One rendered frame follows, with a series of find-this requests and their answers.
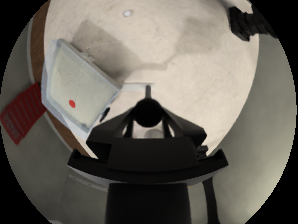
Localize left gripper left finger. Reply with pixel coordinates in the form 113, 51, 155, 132
90, 107, 134, 138

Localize grey mug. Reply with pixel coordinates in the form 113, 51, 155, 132
144, 129, 163, 138

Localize small grey ball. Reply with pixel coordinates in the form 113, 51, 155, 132
124, 10, 132, 17

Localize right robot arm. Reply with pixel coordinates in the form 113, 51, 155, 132
232, 4, 278, 42

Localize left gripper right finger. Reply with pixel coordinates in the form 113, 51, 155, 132
162, 107, 207, 150

